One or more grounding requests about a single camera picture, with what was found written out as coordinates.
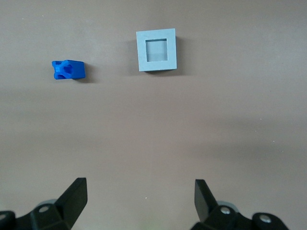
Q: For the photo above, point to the gray square base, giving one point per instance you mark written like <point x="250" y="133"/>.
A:
<point x="141" y="52"/>

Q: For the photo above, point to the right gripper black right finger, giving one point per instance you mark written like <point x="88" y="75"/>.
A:
<point x="206" y="208"/>

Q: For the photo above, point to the brown table cover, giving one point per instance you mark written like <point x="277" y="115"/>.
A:
<point x="153" y="134"/>

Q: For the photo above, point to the blue plastic part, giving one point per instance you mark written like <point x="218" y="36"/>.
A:
<point x="74" y="70"/>

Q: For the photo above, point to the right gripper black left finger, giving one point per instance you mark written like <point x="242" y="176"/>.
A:
<point x="72" y="206"/>

